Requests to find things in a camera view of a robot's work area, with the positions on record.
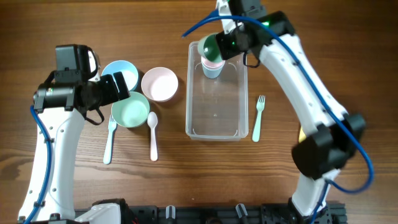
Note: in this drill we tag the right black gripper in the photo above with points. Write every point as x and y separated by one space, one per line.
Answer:
222 45

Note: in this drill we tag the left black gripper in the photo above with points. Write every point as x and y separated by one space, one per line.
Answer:
109 91

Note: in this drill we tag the green plastic cup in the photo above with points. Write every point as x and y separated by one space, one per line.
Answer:
208 48

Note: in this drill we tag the blue plastic bowl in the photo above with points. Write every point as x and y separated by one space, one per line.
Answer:
129 71

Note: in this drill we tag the pink plastic cup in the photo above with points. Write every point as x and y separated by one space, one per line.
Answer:
211 65

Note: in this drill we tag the green plastic bowl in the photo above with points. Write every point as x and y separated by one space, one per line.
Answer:
131 112

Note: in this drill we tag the blue plastic cup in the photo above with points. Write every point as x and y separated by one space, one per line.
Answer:
211 72

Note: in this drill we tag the light blue plastic fork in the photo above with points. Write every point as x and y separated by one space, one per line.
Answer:
108 152

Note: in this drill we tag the pink plastic bowl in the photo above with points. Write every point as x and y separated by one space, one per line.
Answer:
159 84

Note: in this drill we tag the pink plastic spoon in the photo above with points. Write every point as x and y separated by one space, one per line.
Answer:
152 122

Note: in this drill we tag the green plastic fork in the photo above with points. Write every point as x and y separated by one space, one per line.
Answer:
260 105

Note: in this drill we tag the yellow plastic fork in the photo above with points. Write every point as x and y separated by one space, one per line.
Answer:
301 136

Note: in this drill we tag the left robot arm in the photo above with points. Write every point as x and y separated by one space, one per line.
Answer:
60 106

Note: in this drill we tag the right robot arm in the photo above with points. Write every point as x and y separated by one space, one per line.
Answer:
331 134

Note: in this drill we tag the clear plastic storage container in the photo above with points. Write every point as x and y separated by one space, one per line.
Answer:
216 108

